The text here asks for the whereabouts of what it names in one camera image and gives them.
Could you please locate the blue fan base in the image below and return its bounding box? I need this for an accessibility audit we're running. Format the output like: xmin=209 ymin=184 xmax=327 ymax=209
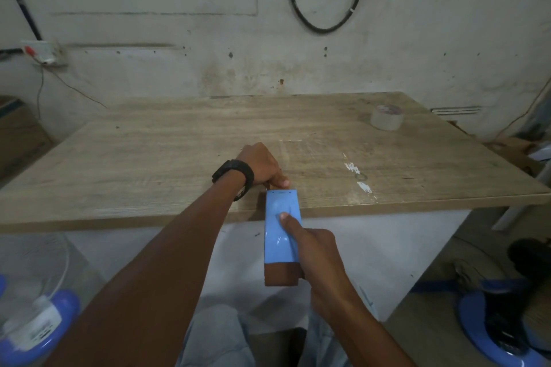
xmin=457 ymin=280 xmax=551 ymax=367

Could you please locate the blue and brown box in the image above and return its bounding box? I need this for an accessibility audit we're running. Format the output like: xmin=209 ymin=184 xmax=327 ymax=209
xmin=263 ymin=189 xmax=304 ymax=287

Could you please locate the person's left forearm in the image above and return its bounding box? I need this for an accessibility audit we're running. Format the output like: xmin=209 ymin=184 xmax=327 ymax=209
xmin=43 ymin=171 xmax=248 ymax=367

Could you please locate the wooden table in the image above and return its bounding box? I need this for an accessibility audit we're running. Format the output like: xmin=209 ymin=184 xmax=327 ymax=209
xmin=0 ymin=92 xmax=551 ymax=322

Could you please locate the black wristwatch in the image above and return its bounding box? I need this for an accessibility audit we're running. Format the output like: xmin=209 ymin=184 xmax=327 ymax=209
xmin=211 ymin=159 xmax=255 ymax=202

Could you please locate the person's right forearm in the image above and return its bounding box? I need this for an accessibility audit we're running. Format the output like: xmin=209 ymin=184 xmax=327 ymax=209
xmin=310 ymin=283 xmax=416 ymax=367

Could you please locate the brown cardboard box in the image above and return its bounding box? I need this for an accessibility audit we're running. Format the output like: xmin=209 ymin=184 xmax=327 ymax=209
xmin=484 ymin=136 xmax=547 ymax=177

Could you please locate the blue and white fan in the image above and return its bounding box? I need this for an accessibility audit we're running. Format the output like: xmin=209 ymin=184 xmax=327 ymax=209
xmin=0 ymin=233 xmax=81 ymax=367

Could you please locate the person's left hand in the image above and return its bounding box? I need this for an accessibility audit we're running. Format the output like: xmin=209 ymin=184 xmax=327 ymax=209
xmin=235 ymin=142 xmax=291 ymax=190

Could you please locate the white wall socket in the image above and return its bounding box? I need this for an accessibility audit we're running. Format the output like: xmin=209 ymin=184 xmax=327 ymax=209
xmin=21 ymin=40 xmax=69 ymax=67

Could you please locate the clear packing tape roll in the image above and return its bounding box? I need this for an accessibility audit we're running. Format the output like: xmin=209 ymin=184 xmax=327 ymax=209
xmin=370 ymin=104 xmax=405 ymax=132

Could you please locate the person's right hand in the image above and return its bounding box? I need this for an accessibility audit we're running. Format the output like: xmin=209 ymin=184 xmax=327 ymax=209
xmin=279 ymin=212 xmax=350 ymax=294

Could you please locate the thin wire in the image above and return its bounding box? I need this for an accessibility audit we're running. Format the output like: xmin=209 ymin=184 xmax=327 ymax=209
xmin=36 ymin=62 xmax=108 ymax=121

